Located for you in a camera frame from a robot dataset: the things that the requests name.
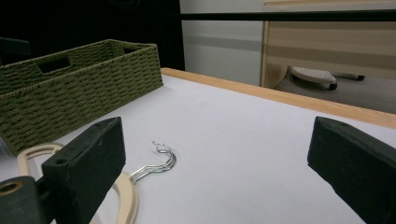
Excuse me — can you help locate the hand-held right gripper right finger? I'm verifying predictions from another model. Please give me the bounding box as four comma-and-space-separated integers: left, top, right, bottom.
306, 116, 396, 224

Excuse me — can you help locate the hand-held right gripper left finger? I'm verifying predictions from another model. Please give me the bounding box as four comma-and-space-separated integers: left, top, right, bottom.
41, 116, 127, 224

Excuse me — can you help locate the beige clothes hanger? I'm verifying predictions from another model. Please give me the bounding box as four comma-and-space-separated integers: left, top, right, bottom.
18, 143, 176, 224
17, 141, 177, 224
17, 142, 177, 224

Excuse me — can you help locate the green woven basket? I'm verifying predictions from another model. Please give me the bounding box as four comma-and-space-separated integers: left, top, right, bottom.
0, 38, 164, 157

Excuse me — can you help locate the wooden desk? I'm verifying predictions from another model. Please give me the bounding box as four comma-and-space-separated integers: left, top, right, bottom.
260, 0, 396, 91

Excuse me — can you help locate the white table sheet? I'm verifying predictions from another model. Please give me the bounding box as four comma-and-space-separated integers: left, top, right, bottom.
0, 74, 396, 224

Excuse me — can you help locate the black curtain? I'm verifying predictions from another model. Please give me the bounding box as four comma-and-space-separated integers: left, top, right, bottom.
0, 0, 185, 72

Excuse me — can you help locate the white cabinet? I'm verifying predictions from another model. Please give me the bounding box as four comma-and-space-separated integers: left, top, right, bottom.
178, 0, 266, 87

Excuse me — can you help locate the black metal frame bar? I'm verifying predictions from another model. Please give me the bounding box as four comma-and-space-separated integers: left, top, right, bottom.
179, 8, 396, 22

